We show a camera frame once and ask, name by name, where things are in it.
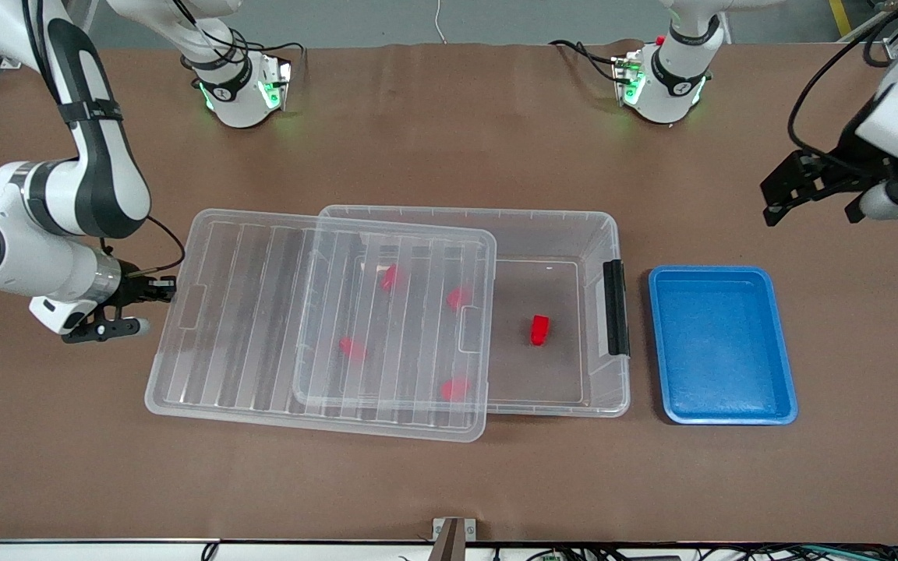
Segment black base cable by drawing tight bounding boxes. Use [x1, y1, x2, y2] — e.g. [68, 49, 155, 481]
[549, 39, 625, 83]
[172, 0, 308, 75]

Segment clear plastic storage box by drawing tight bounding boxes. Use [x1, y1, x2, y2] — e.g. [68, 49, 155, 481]
[318, 204, 631, 418]

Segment brown camera mount post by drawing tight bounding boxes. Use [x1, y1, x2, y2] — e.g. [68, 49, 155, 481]
[433, 519, 467, 561]

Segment black left base cable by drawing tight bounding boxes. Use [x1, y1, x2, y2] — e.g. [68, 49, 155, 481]
[549, 39, 625, 83]

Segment clear ribbed plastic lid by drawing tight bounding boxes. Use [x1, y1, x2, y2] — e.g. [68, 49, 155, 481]
[143, 207, 498, 443]

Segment blue plastic tray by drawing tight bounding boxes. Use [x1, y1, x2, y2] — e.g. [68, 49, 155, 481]
[648, 265, 799, 426]

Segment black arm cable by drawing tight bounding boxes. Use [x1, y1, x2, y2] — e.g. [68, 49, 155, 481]
[787, 0, 898, 168]
[123, 215, 186, 278]

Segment black box latch handle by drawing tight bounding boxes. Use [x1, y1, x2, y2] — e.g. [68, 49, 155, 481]
[602, 259, 631, 358]

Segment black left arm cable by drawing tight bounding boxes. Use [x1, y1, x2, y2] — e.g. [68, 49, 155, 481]
[787, 0, 898, 168]

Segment metal table edge bracket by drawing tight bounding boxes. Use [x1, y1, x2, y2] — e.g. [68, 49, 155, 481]
[432, 517, 477, 541]

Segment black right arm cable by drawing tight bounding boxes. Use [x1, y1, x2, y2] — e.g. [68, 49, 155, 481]
[123, 215, 186, 278]

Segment brown table cover sheet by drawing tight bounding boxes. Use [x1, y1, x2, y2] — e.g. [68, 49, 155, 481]
[0, 43, 898, 544]

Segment black right base cable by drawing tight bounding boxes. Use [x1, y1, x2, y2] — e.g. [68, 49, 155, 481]
[172, 0, 308, 75]

